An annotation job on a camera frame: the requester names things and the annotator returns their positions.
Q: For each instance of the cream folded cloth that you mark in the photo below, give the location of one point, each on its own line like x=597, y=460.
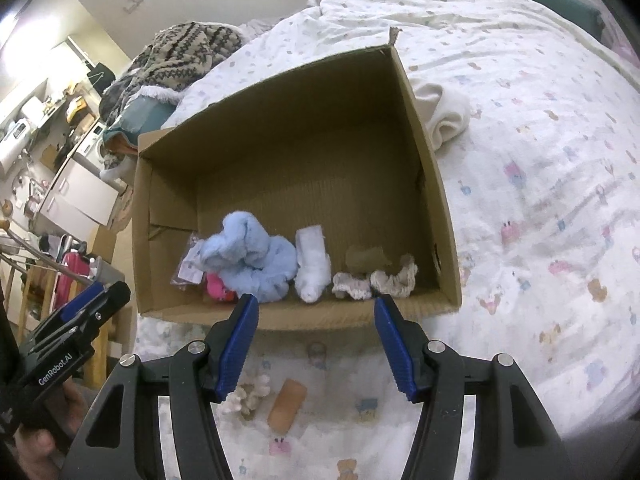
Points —
x=445, y=115

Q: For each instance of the white washing machine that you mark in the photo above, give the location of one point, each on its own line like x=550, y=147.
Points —
x=92, y=145

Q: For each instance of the yellow wooden stool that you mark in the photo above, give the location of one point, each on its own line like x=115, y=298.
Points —
x=32, y=285

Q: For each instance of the black hanging garment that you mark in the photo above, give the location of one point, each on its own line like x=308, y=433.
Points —
x=104, y=77

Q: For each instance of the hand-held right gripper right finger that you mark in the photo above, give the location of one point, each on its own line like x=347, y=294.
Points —
x=395, y=355

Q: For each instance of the pink pillow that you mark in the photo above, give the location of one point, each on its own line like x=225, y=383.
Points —
x=625, y=50

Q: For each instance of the light blue plush toy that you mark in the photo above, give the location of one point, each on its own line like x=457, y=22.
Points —
x=250, y=255

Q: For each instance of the white kitchen cabinets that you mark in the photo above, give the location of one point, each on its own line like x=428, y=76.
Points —
x=75, y=195

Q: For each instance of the pink suitcase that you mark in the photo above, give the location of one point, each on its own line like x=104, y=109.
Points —
x=75, y=270

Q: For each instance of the grey bin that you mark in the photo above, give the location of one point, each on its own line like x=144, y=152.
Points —
x=107, y=270

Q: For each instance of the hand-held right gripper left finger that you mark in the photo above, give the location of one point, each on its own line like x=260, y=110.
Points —
x=237, y=350

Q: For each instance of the small brown cardboard box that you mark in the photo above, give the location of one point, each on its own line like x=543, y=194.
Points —
x=102, y=242

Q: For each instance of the patterned knit blanket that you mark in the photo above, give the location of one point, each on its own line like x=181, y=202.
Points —
x=185, y=45

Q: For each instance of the pink plush ball toy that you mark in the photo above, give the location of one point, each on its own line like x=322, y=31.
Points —
x=215, y=287

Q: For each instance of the clear plastic packet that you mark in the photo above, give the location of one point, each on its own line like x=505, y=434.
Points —
x=190, y=265

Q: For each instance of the white sock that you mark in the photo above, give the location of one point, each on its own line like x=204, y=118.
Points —
x=312, y=270

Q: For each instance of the tan cylinder sponge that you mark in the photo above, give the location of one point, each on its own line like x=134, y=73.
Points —
x=287, y=405

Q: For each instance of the teal pillow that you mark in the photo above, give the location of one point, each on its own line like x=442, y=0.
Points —
x=145, y=115

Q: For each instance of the white printed quilt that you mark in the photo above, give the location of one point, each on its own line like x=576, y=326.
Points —
x=525, y=160

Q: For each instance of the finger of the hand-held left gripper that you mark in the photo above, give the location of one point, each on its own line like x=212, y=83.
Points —
x=107, y=302
x=82, y=305

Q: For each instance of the person's left hand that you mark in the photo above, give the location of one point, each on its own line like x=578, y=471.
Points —
x=35, y=452

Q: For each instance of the beige scrunchie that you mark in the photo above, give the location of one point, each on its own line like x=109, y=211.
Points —
x=350, y=285
x=395, y=277

